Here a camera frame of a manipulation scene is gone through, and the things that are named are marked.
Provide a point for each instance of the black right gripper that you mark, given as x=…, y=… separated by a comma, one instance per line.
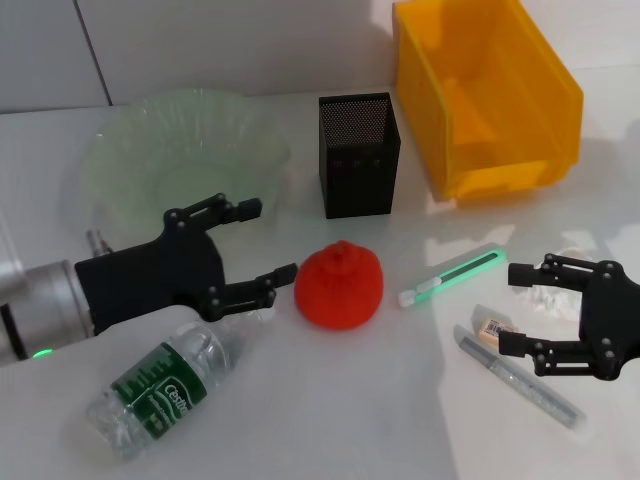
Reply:
x=615, y=320

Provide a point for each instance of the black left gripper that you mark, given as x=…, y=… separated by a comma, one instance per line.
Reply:
x=150, y=280

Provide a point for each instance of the white paper ball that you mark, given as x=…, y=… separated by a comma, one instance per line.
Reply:
x=555, y=300

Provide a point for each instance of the red knitted toy orange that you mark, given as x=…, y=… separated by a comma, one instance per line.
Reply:
x=337, y=290

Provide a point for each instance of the clear green-label water bottle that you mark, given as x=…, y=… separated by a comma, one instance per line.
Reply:
x=160, y=385

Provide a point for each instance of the beige eraser with barcode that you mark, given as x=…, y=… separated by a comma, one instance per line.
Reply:
x=497, y=330

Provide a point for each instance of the grey pen in clear sleeve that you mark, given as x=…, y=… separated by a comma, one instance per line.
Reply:
x=525, y=385

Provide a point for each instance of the black mesh pen holder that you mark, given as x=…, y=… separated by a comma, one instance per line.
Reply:
x=357, y=170

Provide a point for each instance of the pale green glass fruit plate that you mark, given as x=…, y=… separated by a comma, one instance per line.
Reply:
x=150, y=150

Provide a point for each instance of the left wrist metal connector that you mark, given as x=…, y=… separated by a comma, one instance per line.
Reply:
x=97, y=242

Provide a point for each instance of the yellow plastic bin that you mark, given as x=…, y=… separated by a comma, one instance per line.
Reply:
x=500, y=80

